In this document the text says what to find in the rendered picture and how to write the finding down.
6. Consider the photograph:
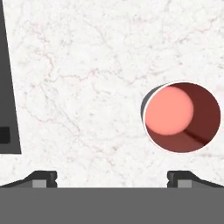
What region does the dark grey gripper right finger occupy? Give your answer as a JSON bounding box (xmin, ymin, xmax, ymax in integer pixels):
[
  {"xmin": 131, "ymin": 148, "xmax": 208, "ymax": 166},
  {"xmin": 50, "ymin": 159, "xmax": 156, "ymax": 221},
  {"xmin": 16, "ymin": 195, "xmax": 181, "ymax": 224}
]
[{"xmin": 166, "ymin": 170, "xmax": 224, "ymax": 189}]

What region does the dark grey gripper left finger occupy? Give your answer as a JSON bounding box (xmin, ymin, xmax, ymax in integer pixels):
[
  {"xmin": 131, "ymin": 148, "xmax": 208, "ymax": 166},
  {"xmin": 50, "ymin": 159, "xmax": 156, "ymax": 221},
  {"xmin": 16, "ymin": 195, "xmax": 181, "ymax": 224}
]
[{"xmin": 0, "ymin": 170, "xmax": 59, "ymax": 189}]

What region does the pink cup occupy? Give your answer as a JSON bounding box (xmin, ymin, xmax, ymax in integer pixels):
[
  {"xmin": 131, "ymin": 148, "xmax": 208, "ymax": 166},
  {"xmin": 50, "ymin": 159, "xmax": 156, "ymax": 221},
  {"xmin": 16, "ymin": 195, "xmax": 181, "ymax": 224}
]
[{"xmin": 142, "ymin": 81, "xmax": 222, "ymax": 154}]

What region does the dark grey appliance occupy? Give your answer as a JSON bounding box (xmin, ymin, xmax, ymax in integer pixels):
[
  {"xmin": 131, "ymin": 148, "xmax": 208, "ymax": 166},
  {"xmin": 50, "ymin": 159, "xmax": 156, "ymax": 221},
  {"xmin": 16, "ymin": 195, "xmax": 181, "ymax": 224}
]
[{"xmin": 0, "ymin": 0, "xmax": 23, "ymax": 155}]

